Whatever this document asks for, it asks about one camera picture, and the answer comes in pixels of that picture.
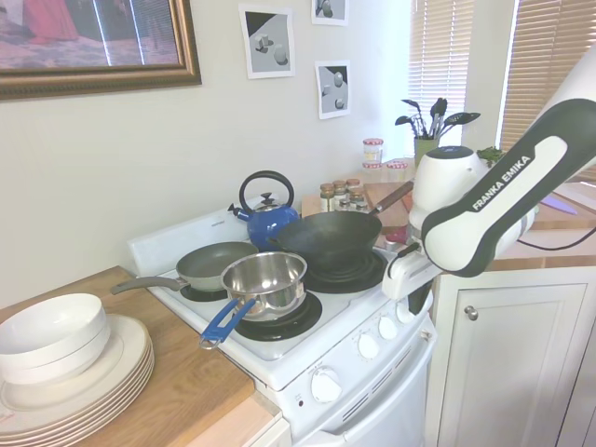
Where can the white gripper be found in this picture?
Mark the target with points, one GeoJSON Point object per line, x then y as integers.
{"type": "Point", "coordinates": [400, 279]}

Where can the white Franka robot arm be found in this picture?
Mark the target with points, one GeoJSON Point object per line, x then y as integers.
{"type": "Point", "coordinates": [489, 209]}

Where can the white electric stove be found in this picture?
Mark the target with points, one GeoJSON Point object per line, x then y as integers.
{"type": "Point", "coordinates": [298, 363]}

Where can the white cabinet beside stove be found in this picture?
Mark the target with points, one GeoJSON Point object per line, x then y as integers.
{"type": "Point", "coordinates": [279, 435]}

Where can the white burner knob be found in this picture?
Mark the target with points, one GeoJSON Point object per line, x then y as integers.
{"type": "Point", "coordinates": [387, 327]}
{"type": "Point", "coordinates": [403, 313]}
{"type": "Point", "coordinates": [368, 346]}

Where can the metal cabinet knob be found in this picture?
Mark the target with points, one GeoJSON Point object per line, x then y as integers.
{"type": "Point", "coordinates": [471, 313]}

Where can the small red container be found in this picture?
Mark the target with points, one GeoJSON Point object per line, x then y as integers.
{"type": "Point", "coordinates": [395, 236]}

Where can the black coil burner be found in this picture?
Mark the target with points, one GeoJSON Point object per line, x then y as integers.
{"type": "Point", "coordinates": [279, 328]}
{"type": "Point", "coordinates": [205, 293]}
{"type": "Point", "coordinates": [354, 274]}

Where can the wooden cutting board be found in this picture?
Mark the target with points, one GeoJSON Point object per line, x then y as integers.
{"type": "Point", "coordinates": [386, 191]}

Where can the white cabinet with door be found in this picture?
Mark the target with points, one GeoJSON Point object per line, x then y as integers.
{"type": "Point", "coordinates": [512, 363]}

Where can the spice jar copper lid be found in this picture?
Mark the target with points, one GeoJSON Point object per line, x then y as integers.
{"type": "Point", "coordinates": [357, 199]}
{"type": "Point", "coordinates": [327, 198]}
{"type": "Point", "coordinates": [344, 205]}
{"type": "Point", "coordinates": [340, 190]}
{"type": "Point", "coordinates": [353, 184]}

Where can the white oven temperature knob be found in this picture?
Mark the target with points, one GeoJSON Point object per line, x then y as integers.
{"type": "Point", "coordinates": [324, 384]}

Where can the jar red checkered lid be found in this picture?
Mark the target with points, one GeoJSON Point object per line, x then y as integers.
{"type": "Point", "coordinates": [397, 170]}
{"type": "Point", "coordinates": [372, 172]}
{"type": "Point", "coordinates": [373, 151]}

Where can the green utensil holder cup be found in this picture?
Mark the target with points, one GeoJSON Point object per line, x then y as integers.
{"type": "Point", "coordinates": [424, 151]}

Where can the green leafy plant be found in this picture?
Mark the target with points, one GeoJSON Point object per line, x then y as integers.
{"type": "Point", "coordinates": [491, 156]}

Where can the light wooden board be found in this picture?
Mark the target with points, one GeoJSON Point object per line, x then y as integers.
{"type": "Point", "coordinates": [568, 221]}

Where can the purple knife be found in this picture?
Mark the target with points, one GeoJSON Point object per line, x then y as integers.
{"type": "Point", "coordinates": [559, 203]}

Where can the black small spoon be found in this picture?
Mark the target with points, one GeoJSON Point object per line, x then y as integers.
{"type": "Point", "coordinates": [402, 120]}

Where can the black tongs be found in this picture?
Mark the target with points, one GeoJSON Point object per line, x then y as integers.
{"type": "Point", "coordinates": [437, 116]}

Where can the black large spoon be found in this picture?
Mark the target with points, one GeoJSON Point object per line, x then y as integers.
{"type": "Point", "coordinates": [461, 118]}

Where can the black spatula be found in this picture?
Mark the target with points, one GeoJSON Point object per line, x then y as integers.
{"type": "Point", "coordinates": [412, 109]}

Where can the grey frying pan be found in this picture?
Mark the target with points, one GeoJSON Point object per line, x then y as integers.
{"type": "Point", "coordinates": [209, 263]}

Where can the grey shapes paper print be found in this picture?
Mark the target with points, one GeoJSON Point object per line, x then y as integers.
{"type": "Point", "coordinates": [334, 88]}
{"type": "Point", "coordinates": [329, 9]}

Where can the wide wooden window blind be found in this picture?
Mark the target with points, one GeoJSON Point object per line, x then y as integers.
{"type": "Point", "coordinates": [535, 70]}

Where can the large grey shapes print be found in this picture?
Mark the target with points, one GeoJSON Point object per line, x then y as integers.
{"type": "Point", "coordinates": [269, 42]}

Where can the cream dinner plate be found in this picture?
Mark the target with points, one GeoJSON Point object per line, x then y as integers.
{"type": "Point", "coordinates": [125, 344]}
{"type": "Point", "coordinates": [116, 406]}
{"type": "Point", "coordinates": [116, 391]}
{"type": "Point", "coordinates": [116, 411]}
{"type": "Point", "coordinates": [116, 396]}
{"type": "Point", "coordinates": [116, 401]}

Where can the white bowl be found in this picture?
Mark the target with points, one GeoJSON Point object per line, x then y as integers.
{"type": "Point", "coordinates": [70, 372]}
{"type": "Point", "coordinates": [46, 326]}

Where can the gold framed painting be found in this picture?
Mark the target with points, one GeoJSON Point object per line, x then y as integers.
{"type": "Point", "coordinates": [93, 37]}

